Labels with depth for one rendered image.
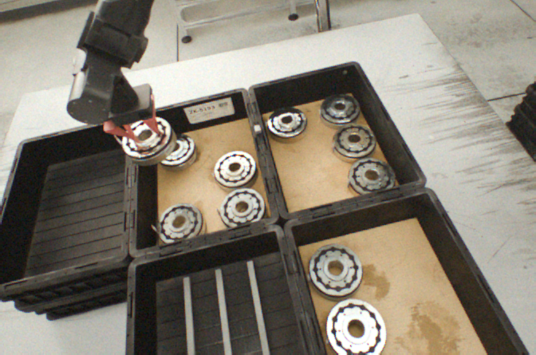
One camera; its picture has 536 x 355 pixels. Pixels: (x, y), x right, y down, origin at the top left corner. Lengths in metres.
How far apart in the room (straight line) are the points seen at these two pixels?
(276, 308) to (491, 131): 0.80
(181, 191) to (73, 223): 0.27
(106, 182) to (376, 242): 0.68
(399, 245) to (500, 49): 2.08
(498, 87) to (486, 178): 1.40
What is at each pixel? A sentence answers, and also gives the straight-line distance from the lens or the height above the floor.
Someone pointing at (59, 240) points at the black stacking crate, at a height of 0.83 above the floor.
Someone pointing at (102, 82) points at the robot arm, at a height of 1.24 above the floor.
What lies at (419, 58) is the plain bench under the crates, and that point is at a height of 0.70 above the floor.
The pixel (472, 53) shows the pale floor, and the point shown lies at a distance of 2.64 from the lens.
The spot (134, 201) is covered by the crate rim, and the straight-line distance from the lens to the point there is 0.81.
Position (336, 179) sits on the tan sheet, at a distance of 0.86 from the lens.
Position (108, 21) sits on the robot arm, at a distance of 0.56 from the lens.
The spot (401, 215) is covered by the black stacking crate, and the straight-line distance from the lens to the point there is 0.80.
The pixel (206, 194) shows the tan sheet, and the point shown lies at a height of 0.83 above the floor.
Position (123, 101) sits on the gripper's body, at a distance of 0.66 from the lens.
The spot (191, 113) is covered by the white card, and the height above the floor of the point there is 0.90.
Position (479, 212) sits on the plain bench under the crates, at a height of 0.70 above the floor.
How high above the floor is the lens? 1.55
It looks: 53 degrees down
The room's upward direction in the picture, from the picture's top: 12 degrees counter-clockwise
